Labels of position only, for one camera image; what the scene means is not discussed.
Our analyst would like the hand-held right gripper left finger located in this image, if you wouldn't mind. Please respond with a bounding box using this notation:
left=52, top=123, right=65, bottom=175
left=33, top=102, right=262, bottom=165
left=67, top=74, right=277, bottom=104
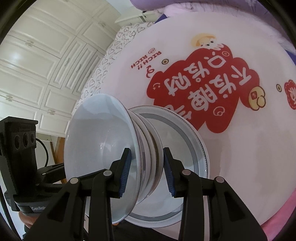
left=22, top=148, right=132, bottom=241

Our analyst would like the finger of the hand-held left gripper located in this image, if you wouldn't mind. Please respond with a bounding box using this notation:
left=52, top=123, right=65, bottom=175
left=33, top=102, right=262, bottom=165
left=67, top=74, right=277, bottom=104
left=36, top=162, right=68, bottom=184

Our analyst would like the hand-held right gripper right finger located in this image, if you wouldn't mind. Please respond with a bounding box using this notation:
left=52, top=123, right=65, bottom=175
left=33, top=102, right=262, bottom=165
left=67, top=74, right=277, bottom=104
left=162, top=147, right=274, bottom=241

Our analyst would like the white plate with grey rim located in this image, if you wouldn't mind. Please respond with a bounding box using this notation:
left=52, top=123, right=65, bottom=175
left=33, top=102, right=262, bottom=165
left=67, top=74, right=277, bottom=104
left=126, top=105, right=210, bottom=225

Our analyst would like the person's left hand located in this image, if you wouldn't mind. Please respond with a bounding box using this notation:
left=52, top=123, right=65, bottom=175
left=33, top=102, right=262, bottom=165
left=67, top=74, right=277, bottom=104
left=18, top=210, right=45, bottom=235

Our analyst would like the round pink printed table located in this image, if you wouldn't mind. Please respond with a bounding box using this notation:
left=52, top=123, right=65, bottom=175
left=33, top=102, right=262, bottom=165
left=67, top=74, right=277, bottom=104
left=80, top=14, right=296, bottom=232

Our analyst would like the cream panelled wardrobe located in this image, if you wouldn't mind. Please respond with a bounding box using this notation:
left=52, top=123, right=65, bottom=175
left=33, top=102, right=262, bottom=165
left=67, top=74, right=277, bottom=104
left=0, top=5, right=123, bottom=139

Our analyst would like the white heart-print bed sheet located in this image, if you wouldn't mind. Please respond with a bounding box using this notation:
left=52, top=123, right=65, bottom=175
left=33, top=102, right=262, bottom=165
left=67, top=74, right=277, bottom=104
left=74, top=22, right=158, bottom=112

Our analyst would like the cream nightstand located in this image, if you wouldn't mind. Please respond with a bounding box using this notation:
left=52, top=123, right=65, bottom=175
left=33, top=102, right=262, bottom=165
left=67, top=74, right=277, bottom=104
left=115, top=9, right=162, bottom=25

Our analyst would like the light pink folded blanket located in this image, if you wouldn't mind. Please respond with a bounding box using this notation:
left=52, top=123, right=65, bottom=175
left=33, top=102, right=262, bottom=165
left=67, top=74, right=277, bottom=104
left=159, top=0, right=232, bottom=18

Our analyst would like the purple floral quilt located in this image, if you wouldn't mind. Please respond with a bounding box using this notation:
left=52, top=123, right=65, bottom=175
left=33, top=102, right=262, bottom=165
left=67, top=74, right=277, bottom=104
left=129, top=0, right=289, bottom=35

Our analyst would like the black cable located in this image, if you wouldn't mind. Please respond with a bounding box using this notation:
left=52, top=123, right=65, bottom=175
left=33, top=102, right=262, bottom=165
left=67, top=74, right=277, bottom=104
left=35, top=138, right=50, bottom=168

